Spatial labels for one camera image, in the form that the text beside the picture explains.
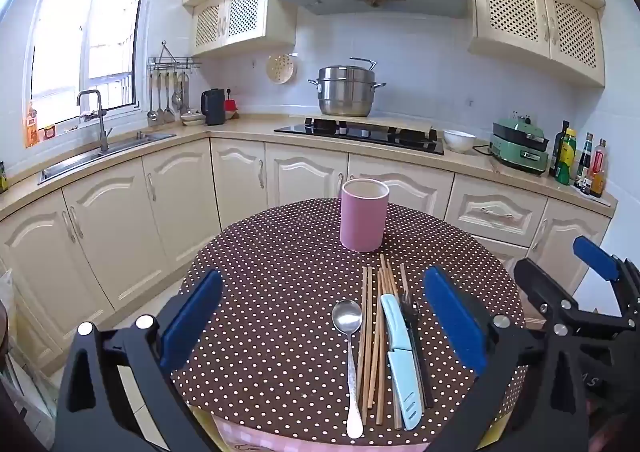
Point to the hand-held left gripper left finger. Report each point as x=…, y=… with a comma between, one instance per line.
x=192, y=317

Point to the white bowl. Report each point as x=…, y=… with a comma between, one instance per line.
x=459, y=142

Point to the cream base cabinets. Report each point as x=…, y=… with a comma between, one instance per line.
x=115, y=232

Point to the cream round perforated strainer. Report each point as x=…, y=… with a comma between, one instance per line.
x=280, y=69

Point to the brown polka dot tablecloth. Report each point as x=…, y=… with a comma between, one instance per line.
x=280, y=282

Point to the green bottle yellow label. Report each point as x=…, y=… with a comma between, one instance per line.
x=566, y=157

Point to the kitchen window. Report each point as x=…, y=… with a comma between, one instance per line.
x=65, y=32

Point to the small red box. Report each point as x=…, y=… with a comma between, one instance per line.
x=48, y=132

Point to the metal wall rack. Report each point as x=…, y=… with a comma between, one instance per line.
x=170, y=64

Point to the dark oil bottle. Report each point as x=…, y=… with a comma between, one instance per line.
x=556, y=152

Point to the light blue sheathed knife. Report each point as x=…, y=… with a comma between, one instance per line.
x=400, y=367

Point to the metal sink faucet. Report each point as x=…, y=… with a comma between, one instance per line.
x=102, y=132

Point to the pink utensil holder cup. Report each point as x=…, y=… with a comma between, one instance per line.
x=362, y=222

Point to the dark sauce bottle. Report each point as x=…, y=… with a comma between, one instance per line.
x=584, y=162

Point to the orange packet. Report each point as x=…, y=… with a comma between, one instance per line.
x=31, y=127

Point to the stainless steel steamer pot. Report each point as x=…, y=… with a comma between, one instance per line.
x=345, y=92

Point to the beige kitchen countertop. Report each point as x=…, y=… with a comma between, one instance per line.
x=250, y=129

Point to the small lattice wall cabinet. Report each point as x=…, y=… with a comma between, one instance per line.
x=235, y=17

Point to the black glass cooktop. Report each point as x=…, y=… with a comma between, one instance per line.
x=360, y=134

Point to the row of hanging kitchen utensils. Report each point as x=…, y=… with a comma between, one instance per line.
x=160, y=102

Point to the black electric kettle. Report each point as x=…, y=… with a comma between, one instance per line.
x=214, y=109

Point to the red container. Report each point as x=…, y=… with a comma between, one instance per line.
x=230, y=106

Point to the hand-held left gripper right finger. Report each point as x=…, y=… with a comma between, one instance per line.
x=452, y=317

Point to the stainless steel sink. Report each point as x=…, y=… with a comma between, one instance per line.
x=100, y=159

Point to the bundle of wooden chopsticks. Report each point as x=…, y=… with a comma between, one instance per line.
x=369, y=332

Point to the stacked small bowls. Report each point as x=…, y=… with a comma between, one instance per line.
x=192, y=119

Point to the metal spoon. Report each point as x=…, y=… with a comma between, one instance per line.
x=347, y=317

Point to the green electric cooker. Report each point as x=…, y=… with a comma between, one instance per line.
x=517, y=147

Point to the red label bottle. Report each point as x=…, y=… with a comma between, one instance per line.
x=598, y=172

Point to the large lattice wall cabinet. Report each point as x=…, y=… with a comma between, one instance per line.
x=540, y=22

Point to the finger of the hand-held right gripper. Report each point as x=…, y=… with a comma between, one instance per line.
x=595, y=257
x=537, y=284

